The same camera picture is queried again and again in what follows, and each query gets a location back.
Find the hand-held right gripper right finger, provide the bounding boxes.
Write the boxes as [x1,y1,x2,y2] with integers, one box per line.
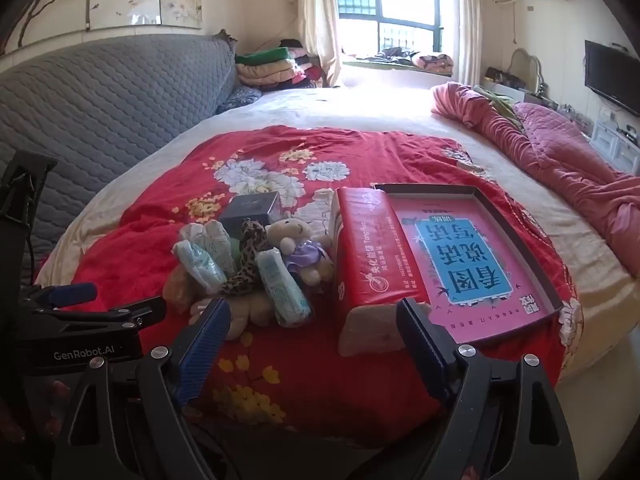
[395,297,581,480]

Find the white drawer cabinet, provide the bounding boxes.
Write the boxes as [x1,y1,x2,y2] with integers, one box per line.
[590,120,640,176]

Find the light blue wrapped pad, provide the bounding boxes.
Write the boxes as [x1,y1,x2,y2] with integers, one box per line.
[172,239,228,293]
[256,247,316,328]

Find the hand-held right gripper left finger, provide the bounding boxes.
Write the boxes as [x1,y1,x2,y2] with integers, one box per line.
[52,297,233,480]

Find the beige teddy bear purple dress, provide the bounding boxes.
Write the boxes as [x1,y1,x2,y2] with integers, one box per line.
[265,217,335,286]

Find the person's left hand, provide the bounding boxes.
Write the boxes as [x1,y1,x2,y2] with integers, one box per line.
[0,377,71,461]

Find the black television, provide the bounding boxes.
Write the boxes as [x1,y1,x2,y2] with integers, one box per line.
[584,39,640,118]

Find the dark clothes on sill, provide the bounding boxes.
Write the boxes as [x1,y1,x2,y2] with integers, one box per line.
[372,46,421,61]

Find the barred window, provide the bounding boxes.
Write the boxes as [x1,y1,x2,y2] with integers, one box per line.
[332,0,451,61]

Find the cream plush toy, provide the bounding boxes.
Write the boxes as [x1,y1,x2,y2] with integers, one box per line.
[190,290,276,341]

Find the pink book with blue label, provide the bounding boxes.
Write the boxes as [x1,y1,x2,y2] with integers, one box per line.
[387,195,556,343]

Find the dark floral pillow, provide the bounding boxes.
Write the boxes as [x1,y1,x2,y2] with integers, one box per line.
[215,85,263,115]

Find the bed with cream sheet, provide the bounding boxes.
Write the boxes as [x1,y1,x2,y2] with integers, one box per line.
[30,80,640,391]

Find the red floral blanket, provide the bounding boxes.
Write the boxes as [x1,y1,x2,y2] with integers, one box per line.
[70,125,583,448]

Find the leopard print scrunchie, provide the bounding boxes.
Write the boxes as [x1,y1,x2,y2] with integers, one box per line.
[220,217,273,298]

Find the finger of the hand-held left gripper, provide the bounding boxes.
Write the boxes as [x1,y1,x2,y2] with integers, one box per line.
[32,296,168,335]
[20,282,99,313]

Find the white vanity with mirror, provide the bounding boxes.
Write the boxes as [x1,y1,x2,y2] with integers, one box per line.
[480,47,556,106]

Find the white floral scrunchie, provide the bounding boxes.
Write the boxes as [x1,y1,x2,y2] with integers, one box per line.
[179,220,237,276]

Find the stack of folded clothes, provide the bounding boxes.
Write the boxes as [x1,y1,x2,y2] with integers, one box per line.
[235,40,323,92]

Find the pink quilt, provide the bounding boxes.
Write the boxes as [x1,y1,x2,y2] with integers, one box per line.
[430,81,640,281]

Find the red tissue pack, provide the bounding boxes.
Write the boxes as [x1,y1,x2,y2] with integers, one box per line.
[327,186,433,358]

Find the green cloth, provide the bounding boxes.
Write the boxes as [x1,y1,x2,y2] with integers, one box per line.
[472,85,523,131]

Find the black box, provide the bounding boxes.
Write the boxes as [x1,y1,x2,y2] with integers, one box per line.
[219,191,283,233]

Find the cream curtain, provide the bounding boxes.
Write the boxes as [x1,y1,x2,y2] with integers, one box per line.
[447,0,483,86]
[297,0,343,88]

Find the grey quilted headboard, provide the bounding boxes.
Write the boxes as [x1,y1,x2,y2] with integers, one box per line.
[0,34,238,281]

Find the patterned blanket on sill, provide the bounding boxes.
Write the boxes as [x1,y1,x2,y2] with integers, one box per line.
[412,52,455,75]

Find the brown cardboard box tray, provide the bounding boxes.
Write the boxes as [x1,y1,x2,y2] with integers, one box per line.
[372,182,566,348]

